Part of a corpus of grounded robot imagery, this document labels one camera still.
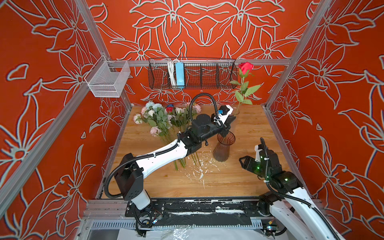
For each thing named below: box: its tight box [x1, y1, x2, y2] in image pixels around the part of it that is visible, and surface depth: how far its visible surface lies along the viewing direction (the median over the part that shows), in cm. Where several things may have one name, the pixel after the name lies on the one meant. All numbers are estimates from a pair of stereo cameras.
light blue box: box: [175, 62, 185, 89], surface depth 91 cm
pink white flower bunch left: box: [133, 101, 178, 145], surface depth 106 cm
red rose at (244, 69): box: [230, 62, 264, 116], surface depth 57 cm
